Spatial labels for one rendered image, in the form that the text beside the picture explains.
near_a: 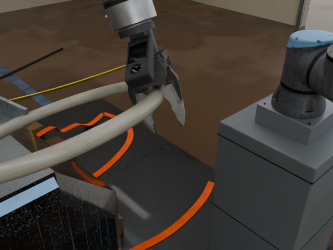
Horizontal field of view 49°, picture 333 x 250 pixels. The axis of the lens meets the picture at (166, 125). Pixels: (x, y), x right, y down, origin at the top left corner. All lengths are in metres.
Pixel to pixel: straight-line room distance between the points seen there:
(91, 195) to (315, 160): 0.78
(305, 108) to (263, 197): 0.37
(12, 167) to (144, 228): 1.57
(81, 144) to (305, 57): 0.87
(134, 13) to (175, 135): 2.23
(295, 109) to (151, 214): 1.16
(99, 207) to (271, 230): 0.66
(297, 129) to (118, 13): 0.84
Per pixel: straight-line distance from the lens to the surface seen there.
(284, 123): 1.36
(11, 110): 1.07
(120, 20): 0.69
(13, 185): 1.26
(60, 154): 0.57
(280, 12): 5.92
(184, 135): 2.86
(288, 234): 1.46
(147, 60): 0.64
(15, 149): 1.42
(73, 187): 1.31
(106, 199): 1.44
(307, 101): 1.33
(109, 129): 0.58
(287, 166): 1.30
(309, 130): 1.31
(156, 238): 2.05
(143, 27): 0.69
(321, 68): 1.21
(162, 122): 3.01
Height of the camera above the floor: 1.57
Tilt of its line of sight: 32 degrees down
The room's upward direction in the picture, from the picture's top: straight up
